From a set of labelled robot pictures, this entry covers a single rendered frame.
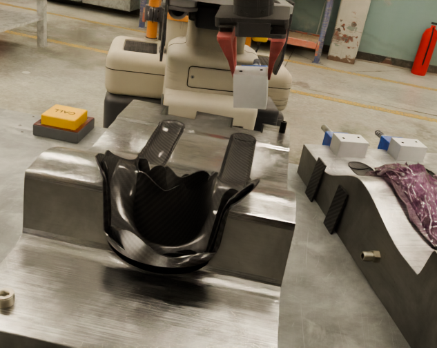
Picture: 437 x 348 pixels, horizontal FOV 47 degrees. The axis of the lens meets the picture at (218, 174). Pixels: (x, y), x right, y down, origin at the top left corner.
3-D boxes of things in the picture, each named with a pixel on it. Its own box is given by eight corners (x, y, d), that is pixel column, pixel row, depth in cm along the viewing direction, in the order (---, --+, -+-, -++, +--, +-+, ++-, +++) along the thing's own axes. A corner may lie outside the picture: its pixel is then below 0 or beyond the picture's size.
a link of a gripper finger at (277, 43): (282, 88, 74) (286, 24, 69) (234, 85, 75) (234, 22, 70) (284, 70, 80) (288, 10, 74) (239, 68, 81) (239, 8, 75)
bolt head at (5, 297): (1, 294, 43) (0, 285, 43) (18, 298, 43) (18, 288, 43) (-10, 306, 42) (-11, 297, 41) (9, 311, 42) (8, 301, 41)
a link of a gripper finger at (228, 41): (265, 88, 74) (268, 23, 69) (217, 85, 75) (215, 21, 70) (268, 70, 80) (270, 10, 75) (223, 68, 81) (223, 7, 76)
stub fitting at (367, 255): (373, 258, 62) (357, 257, 61) (377, 247, 61) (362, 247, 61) (378, 265, 60) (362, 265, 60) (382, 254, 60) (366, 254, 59)
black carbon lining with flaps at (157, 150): (159, 130, 78) (165, 70, 74) (261, 149, 78) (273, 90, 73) (69, 258, 47) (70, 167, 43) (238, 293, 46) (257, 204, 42)
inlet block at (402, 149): (360, 143, 98) (368, 117, 96) (384, 145, 99) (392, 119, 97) (391, 174, 87) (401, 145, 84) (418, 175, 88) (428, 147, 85)
